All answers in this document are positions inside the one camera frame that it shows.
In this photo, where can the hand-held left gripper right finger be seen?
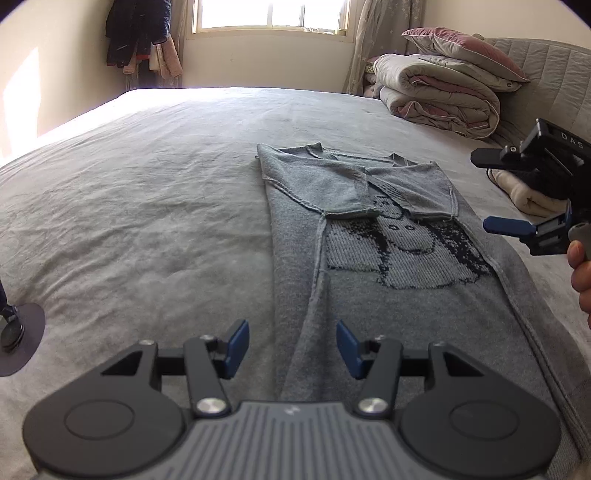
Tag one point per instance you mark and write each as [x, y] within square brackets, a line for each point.
[348, 348]

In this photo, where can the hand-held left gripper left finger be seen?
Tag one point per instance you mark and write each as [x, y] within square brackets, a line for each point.
[238, 344]

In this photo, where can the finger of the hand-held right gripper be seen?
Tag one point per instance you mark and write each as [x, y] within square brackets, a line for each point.
[494, 158]
[505, 226]

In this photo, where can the grey knit sweater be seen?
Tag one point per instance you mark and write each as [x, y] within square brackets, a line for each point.
[369, 300]

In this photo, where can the person's right hand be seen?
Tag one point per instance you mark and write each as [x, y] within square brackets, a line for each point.
[581, 272]

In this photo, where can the cream folded garment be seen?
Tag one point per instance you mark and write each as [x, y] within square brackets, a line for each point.
[526, 201]

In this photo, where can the grey quilted headboard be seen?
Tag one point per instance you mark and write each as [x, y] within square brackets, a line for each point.
[545, 78]

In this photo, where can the folded grey pink quilt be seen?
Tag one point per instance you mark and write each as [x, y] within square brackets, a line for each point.
[434, 101]

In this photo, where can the pink grey pillow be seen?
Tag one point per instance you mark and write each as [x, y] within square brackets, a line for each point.
[461, 44]

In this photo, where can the pink patterned cushion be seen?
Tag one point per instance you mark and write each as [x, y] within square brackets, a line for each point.
[371, 67]

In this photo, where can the bed with grey sheet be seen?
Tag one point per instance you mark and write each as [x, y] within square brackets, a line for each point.
[161, 207]

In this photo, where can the patterned curtain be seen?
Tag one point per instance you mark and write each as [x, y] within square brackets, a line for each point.
[179, 18]
[383, 27]

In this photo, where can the dark round disc object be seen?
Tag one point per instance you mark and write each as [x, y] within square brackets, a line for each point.
[27, 337]

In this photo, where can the window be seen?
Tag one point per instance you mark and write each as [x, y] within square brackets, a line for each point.
[272, 14]

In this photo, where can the pink hanging garments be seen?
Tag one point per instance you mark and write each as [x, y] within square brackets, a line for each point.
[166, 60]

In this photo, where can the dark hanging jacket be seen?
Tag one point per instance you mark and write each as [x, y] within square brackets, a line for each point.
[136, 32]

